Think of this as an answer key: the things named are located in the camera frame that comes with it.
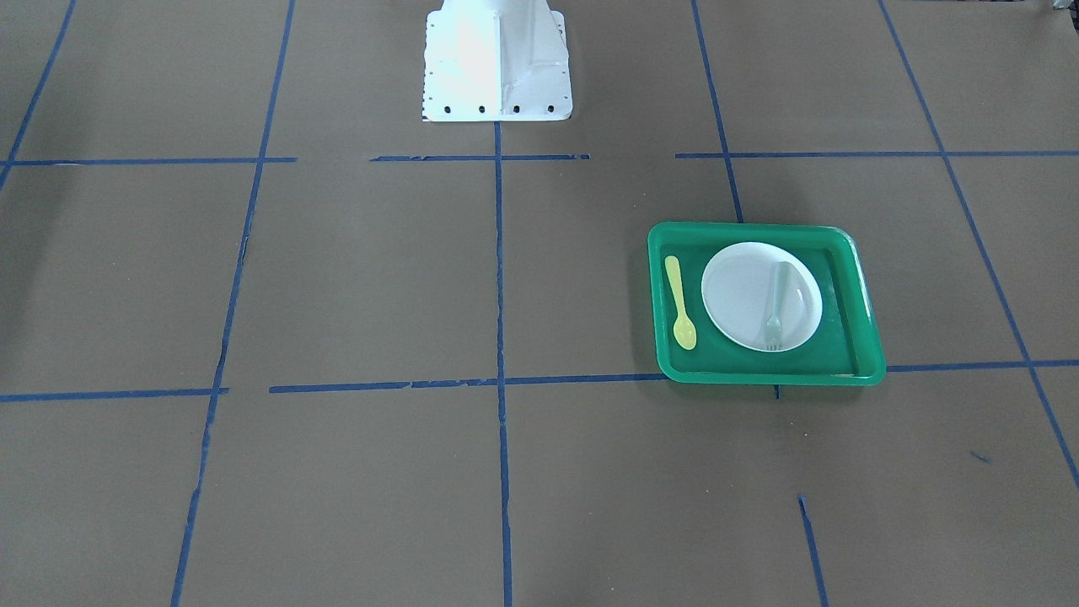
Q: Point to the yellow plastic spoon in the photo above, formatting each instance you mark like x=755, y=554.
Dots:
x=683, y=329

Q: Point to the white round plate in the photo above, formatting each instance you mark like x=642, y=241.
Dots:
x=736, y=293

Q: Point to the pale green plastic fork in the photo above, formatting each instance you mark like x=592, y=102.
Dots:
x=774, y=327

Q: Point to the green plastic tray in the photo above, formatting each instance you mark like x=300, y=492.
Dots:
x=846, y=350

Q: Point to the white pedestal column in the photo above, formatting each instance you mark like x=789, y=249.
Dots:
x=489, y=61

